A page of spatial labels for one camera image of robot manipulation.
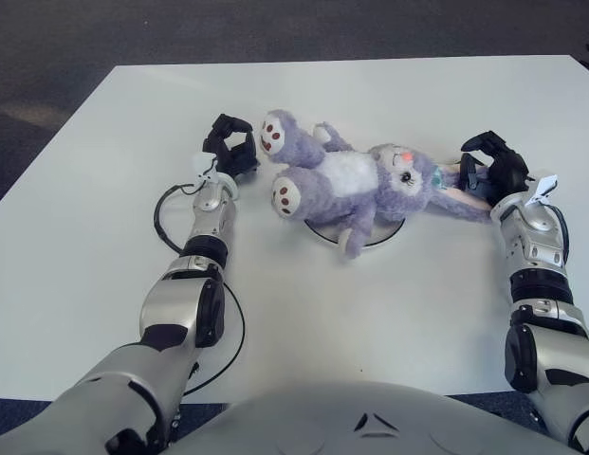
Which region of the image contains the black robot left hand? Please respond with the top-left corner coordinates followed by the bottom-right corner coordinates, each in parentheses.
top-left (201, 113), bottom-right (262, 184)

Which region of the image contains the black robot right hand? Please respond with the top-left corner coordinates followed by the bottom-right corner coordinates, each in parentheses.
top-left (458, 131), bottom-right (532, 209)

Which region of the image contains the purple plush bunny doll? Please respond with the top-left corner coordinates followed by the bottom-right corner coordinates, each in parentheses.
top-left (258, 108), bottom-right (494, 261)

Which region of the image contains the white plate black rim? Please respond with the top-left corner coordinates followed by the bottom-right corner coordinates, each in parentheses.
top-left (303, 217), bottom-right (405, 249)

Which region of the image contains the white left wrist connector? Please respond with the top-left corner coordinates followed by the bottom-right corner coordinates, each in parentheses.
top-left (192, 151), bottom-right (219, 184)

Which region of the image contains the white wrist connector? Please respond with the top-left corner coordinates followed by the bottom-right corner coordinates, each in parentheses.
top-left (192, 151), bottom-right (219, 184)
top-left (525, 173), bottom-right (560, 206)

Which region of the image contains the white right wrist connector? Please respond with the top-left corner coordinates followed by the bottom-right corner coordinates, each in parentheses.
top-left (525, 173), bottom-right (560, 206)

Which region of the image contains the grey robot torso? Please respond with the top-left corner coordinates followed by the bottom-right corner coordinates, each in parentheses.
top-left (165, 378), bottom-right (575, 455)

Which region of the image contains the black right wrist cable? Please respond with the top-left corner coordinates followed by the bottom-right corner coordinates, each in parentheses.
top-left (552, 203), bottom-right (573, 252)

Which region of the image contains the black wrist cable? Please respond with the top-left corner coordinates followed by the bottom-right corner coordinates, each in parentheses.
top-left (552, 203), bottom-right (573, 252)
top-left (153, 182), bottom-right (205, 255)

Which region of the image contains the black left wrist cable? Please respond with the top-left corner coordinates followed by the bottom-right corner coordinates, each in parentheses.
top-left (153, 182), bottom-right (205, 255)

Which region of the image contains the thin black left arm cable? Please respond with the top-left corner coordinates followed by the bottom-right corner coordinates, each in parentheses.
top-left (184, 282), bottom-right (248, 397)

